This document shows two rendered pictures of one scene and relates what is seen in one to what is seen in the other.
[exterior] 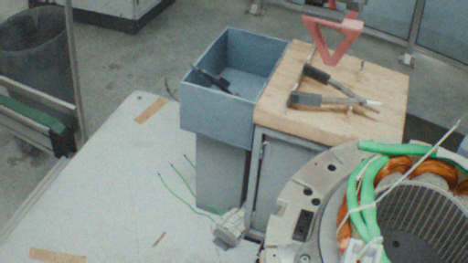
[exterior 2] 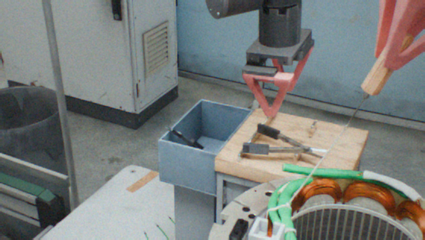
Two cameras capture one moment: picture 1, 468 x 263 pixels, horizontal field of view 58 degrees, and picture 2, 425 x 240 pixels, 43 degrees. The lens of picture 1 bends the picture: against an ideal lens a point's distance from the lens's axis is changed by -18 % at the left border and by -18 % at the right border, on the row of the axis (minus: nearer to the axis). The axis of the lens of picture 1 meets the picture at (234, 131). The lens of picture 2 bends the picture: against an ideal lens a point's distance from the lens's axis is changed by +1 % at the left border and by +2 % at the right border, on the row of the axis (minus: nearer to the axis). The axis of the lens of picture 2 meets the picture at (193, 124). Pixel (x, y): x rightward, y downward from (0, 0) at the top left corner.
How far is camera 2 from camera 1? 23 cm
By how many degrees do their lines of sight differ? 15
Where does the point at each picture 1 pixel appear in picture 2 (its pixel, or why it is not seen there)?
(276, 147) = (235, 192)
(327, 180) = (263, 202)
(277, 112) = (233, 160)
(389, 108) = (339, 156)
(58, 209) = not seen: outside the picture
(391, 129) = not seen: hidden behind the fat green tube
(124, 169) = (113, 229)
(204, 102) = (177, 156)
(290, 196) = (231, 211)
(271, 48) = (237, 117)
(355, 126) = not seen: hidden behind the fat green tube
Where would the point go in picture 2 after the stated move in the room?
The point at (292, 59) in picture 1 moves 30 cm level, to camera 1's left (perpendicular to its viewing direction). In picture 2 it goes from (253, 123) to (86, 113)
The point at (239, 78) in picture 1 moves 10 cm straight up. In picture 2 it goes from (212, 145) to (212, 98)
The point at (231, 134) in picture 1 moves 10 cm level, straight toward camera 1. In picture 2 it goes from (199, 183) to (192, 222)
